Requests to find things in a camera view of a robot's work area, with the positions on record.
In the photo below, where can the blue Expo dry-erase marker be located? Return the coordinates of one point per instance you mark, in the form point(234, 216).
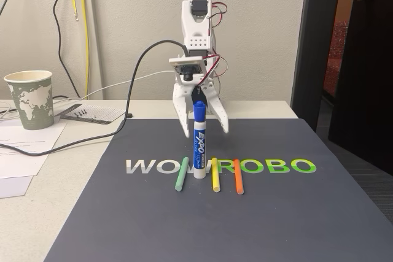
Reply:
point(199, 145)

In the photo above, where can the yellow chalk stick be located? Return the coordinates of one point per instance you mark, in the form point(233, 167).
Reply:
point(215, 174)

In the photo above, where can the orange chalk stick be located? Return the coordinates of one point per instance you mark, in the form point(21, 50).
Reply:
point(238, 177)

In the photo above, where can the green chalk stick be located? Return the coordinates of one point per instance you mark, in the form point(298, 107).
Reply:
point(181, 174)

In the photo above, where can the lined paper sheet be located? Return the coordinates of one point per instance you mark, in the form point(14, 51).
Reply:
point(98, 113)

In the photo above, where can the dark grey WOWROBO mat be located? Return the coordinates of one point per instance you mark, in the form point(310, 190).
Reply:
point(215, 222)

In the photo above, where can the paper cup with world map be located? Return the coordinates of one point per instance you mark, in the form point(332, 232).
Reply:
point(30, 99)

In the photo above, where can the dark door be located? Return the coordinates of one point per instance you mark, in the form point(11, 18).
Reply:
point(368, 75)

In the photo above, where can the white paper sheet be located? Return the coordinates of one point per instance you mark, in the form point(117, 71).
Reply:
point(27, 145)
point(12, 186)

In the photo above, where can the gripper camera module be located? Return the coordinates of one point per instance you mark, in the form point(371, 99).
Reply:
point(187, 67)

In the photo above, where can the dark door frame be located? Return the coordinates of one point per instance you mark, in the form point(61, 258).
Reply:
point(313, 44)

